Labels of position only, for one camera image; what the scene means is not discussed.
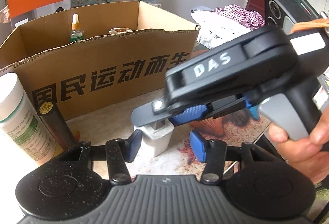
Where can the green dropper bottle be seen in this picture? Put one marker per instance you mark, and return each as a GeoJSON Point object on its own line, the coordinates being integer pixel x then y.
{"type": "Point", "coordinates": [76, 31]}

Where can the gold lid dark jar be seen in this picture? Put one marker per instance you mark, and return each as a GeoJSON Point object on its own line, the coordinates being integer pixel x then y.
{"type": "Point", "coordinates": [115, 31]}

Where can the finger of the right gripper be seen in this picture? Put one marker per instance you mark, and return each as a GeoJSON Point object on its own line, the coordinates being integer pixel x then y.
{"type": "Point", "coordinates": [190, 114]}
{"type": "Point", "coordinates": [151, 112]}

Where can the person's right hand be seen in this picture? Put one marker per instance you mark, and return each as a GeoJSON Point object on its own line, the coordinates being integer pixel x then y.
{"type": "Point", "coordinates": [305, 155]}

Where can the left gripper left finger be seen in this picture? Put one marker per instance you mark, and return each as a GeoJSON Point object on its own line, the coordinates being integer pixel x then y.
{"type": "Point", "coordinates": [118, 153]}

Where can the open brown cardboard box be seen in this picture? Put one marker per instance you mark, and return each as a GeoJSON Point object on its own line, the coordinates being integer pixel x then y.
{"type": "Point", "coordinates": [102, 69]}

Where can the white power adapter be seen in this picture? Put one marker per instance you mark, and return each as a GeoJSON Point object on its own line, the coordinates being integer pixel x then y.
{"type": "Point", "coordinates": [155, 138]}

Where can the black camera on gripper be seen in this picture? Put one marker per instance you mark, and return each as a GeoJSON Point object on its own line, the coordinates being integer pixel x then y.
{"type": "Point", "coordinates": [286, 13]}

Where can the black tall tube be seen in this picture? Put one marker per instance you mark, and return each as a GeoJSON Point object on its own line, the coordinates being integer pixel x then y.
{"type": "Point", "coordinates": [53, 120]}

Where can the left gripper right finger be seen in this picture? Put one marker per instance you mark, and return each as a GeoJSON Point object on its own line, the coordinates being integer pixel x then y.
{"type": "Point", "coordinates": [211, 152]}

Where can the purple patterned cloth pile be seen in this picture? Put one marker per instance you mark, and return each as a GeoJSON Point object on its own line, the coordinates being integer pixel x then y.
{"type": "Point", "coordinates": [221, 25]}

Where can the white lid supplement bottle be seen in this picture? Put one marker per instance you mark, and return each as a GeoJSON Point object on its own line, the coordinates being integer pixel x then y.
{"type": "Point", "coordinates": [19, 121]}

